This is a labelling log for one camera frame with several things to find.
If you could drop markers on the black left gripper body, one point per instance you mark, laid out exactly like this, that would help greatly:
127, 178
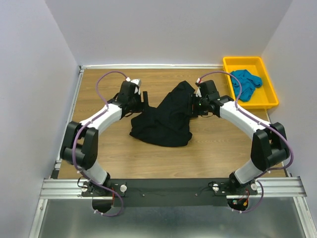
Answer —
136, 105

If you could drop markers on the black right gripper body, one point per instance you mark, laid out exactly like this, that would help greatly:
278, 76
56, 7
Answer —
196, 109

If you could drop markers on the black t shirt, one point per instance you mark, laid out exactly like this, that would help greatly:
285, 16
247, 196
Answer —
168, 124

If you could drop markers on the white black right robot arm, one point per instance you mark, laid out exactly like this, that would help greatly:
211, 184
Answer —
269, 143

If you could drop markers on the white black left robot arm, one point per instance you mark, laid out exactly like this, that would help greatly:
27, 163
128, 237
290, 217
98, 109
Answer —
81, 140

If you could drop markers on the teal t shirt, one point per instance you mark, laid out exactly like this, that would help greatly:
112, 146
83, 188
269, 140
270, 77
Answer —
246, 82

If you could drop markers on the yellow plastic bin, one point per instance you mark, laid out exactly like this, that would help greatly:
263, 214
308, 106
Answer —
263, 97

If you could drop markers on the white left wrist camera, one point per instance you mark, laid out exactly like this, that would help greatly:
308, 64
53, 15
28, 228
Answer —
135, 83

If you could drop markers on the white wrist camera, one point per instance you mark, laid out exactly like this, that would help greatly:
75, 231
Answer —
198, 92
135, 83

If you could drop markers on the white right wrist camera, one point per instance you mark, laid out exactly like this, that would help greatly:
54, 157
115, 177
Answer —
198, 92

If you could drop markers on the aluminium back edge rail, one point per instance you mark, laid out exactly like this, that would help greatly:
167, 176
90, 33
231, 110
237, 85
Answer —
152, 66

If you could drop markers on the aluminium left side rail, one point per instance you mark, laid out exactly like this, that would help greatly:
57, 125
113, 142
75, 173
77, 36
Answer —
57, 164

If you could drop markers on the black mounting base plate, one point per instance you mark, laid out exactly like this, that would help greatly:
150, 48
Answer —
166, 192

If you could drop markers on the aluminium front frame rail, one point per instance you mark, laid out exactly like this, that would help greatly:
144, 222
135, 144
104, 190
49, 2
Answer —
273, 187

